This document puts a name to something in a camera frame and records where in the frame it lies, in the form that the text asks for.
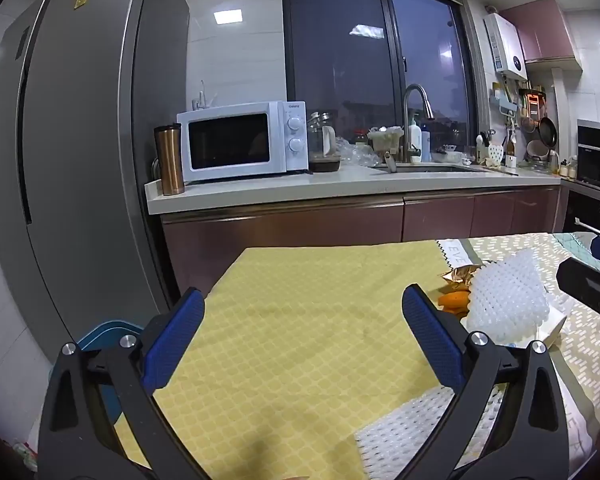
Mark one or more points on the maroon lower cabinets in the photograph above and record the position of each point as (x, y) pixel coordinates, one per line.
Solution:
(330, 230)

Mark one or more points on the pink upper cabinet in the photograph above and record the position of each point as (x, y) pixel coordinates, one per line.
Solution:
(545, 30)

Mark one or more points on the teal wall rack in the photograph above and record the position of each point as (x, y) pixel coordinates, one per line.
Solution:
(505, 100)

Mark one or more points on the flat white foam sheet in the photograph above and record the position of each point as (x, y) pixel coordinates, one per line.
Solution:
(405, 435)

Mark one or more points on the food scrap container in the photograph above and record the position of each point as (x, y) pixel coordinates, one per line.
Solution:
(386, 139)

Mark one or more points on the copper thermos mug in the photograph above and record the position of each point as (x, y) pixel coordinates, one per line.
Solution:
(170, 160)

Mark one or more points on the white foam fruit net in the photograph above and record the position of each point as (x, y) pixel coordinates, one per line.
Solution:
(510, 300)

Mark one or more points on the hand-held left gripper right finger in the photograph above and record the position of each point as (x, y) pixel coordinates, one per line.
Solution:
(432, 340)

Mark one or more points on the teal quilted cloth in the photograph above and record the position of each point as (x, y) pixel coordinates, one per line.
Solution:
(575, 245)

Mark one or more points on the white wall water heater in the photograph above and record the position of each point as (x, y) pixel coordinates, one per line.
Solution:
(505, 45)

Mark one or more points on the white kitchen countertop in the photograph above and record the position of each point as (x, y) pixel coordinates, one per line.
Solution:
(280, 190)

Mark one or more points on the golden snack wrapper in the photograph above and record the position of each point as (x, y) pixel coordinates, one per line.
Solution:
(457, 275)

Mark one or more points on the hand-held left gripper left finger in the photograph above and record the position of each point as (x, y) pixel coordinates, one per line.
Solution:
(175, 340)

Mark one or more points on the dish rack with bowls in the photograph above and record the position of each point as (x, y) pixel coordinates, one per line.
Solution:
(540, 157)

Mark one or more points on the black built-in oven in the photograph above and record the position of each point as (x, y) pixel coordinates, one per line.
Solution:
(597, 160)

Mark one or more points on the grey double-door refrigerator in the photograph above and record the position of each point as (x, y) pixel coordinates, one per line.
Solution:
(80, 160)

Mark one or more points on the steel kitchen sink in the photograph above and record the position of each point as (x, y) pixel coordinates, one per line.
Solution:
(430, 167)

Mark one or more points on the dark sliding window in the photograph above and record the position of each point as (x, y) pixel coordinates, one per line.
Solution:
(340, 50)

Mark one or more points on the white microwave oven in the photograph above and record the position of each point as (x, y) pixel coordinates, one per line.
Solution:
(295, 162)

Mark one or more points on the clear plastic bags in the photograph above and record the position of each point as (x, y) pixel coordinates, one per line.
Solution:
(355, 152)

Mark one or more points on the blue bottle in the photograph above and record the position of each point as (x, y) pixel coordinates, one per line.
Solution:
(425, 145)

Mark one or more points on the white olive patterned tablecloth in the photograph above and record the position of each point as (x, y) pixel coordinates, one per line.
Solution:
(585, 350)

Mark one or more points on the white utensil holder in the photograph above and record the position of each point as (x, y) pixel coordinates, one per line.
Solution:
(492, 152)

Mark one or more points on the steel kitchen faucet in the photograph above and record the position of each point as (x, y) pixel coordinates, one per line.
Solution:
(406, 110)

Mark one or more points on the black frying pan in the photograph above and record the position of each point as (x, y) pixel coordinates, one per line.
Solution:
(548, 132)

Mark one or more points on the white pump soap bottle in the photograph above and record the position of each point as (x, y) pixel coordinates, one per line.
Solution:
(414, 142)

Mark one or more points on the yellow patterned tablecloth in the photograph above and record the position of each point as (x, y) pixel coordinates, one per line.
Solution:
(305, 335)

